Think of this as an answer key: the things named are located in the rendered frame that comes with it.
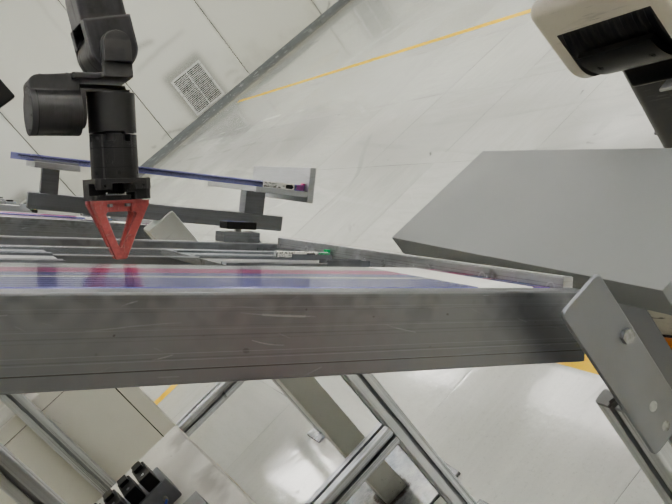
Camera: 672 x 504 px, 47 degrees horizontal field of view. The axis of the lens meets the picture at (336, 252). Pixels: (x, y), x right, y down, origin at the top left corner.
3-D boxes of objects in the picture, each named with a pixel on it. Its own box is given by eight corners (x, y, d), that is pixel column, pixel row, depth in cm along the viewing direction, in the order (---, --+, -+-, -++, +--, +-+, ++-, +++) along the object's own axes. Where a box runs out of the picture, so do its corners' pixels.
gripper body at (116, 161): (96, 194, 90) (92, 130, 90) (82, 194, 99) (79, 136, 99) (152, 192, 93) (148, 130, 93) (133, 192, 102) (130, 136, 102)
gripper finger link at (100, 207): (96, 262, 93) (91, 183, 92) (86, 258, 99) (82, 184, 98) (152, 258, 96) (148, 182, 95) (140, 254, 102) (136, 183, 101)
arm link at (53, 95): (131, 29, 92) (111, 46, 99) (29, 21, 86) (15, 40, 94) (139, 130, 92) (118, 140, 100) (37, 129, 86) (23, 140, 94)
